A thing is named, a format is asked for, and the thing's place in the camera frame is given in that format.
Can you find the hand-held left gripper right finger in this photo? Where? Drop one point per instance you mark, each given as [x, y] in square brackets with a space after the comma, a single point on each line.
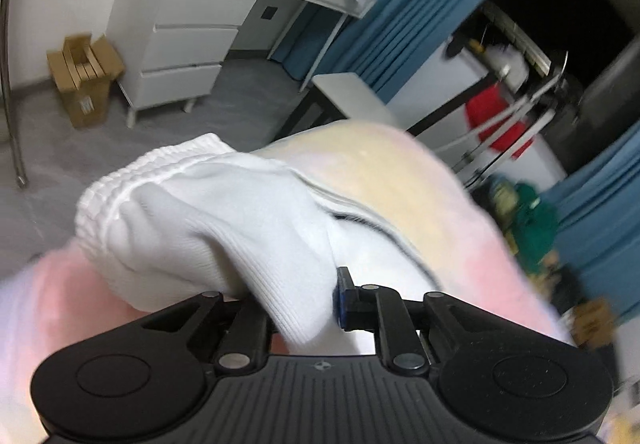
[344, 296]

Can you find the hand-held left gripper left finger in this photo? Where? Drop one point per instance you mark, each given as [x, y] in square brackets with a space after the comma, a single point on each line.
[247, 324]

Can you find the white garment with striped trim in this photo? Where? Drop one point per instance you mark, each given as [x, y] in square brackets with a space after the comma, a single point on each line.
[372, 254]

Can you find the white sock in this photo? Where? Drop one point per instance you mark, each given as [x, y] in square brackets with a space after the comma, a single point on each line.
[215, 224]

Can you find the pastel bed sheet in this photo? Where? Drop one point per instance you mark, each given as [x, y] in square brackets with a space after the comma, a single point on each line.
[400, 164]

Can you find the small white side table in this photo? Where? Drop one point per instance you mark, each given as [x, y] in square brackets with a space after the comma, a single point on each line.
[350, 94]

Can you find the green garment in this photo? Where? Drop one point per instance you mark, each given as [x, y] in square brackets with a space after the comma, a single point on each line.
[532, 219]

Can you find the red garment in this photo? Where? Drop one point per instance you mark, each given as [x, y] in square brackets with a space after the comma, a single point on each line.
[492, 114]

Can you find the brown paper bag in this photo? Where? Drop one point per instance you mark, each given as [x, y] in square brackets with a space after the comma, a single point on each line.
[595, 324]

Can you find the blue curtain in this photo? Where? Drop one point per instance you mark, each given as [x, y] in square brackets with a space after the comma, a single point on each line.
[600, 204]
[410, 4]

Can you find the cardboard box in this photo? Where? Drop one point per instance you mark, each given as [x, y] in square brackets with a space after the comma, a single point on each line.
[82, 79]

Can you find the white dressing table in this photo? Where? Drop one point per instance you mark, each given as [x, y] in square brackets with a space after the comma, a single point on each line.
[190, 34]

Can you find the metal pole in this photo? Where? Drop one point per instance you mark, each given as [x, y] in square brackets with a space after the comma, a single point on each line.
[7, 74]

